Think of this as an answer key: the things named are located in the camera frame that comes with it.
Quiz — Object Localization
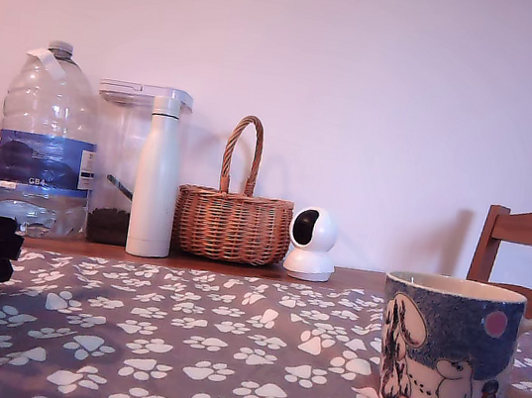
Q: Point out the dark brown granules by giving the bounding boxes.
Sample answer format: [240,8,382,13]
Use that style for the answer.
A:
[83,205,134,248]

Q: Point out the large clear water bottle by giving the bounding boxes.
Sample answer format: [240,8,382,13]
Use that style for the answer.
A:
[0,35,115,247]

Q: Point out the grey scoop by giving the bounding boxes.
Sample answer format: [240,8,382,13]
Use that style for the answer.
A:
[104,173,138,203]

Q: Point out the clear lidded storage container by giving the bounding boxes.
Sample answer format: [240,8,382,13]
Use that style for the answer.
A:
[77,77,197,254]

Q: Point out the white insulated bottle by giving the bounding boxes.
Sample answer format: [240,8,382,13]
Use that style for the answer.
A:
[125,93,194,261]

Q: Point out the paw print tablecloth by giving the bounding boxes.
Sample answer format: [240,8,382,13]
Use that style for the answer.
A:
[0,235,532,398]

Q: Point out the illustrated blue ceramic mug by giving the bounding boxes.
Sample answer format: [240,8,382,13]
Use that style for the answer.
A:
[367,266,532,398]

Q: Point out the wooden chair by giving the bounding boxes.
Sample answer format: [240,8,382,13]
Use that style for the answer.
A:
[460,199,532,328]

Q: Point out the wicker basket with handle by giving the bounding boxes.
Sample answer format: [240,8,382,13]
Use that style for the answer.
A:
[167,106,309,272]

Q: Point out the small white round camera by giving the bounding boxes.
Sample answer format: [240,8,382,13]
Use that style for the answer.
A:
[280,202,346,286]

